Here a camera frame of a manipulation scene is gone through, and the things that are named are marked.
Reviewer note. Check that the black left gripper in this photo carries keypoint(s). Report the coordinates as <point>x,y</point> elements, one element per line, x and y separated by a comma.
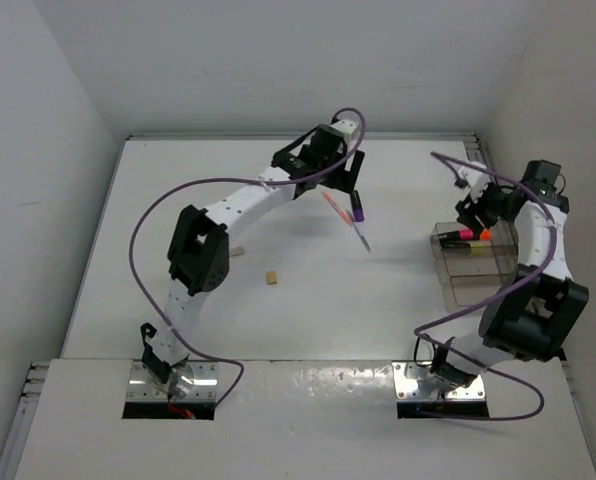
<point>344,179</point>

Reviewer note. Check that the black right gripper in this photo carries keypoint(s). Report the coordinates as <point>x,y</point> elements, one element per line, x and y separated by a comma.
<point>469,209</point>

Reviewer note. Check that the orange black highlighter marker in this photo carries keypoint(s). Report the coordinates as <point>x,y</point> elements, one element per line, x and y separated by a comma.
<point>485,235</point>

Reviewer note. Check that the purple black highlighter marker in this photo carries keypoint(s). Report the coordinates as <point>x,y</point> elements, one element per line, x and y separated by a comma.
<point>357,207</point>

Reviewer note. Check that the yellow black highlighter marker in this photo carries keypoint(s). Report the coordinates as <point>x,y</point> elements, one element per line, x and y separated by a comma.
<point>462,245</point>

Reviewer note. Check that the pink black highlighter marker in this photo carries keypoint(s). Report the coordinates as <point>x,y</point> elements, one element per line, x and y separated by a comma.
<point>457,235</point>

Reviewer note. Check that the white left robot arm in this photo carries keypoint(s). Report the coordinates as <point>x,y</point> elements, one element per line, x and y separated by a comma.
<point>199,251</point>

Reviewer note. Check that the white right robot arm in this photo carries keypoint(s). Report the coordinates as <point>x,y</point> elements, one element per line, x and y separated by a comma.
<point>532,314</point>

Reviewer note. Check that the orange double-ended pen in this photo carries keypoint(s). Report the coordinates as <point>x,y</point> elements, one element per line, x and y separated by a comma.
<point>338,209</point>

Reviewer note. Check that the purple double-ended pen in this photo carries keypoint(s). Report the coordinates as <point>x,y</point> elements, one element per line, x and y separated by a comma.
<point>359,232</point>

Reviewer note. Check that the clear plastic organizer tray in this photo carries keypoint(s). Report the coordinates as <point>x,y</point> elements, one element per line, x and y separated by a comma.
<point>467,276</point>

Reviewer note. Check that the grey white eraser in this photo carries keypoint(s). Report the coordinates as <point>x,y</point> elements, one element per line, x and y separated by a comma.
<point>236,251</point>

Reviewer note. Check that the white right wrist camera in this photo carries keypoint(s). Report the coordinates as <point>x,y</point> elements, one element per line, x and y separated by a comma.
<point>474,178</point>

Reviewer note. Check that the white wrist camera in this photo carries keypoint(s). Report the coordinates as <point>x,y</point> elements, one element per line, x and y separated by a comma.
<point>347,128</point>
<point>474,178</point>

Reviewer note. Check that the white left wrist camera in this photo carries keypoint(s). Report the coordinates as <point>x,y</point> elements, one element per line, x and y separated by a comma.
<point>347,128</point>

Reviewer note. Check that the aluminium frame rail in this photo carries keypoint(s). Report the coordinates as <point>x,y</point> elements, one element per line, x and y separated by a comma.
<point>431,136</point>

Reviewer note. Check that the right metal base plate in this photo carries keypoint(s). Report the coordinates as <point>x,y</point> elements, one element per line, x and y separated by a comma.
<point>414,383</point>

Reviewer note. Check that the metal base plate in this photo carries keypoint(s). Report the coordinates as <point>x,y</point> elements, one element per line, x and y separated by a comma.
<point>192,382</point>
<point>414,383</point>

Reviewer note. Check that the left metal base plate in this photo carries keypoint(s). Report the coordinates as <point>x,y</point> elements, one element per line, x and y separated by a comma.
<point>192,382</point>

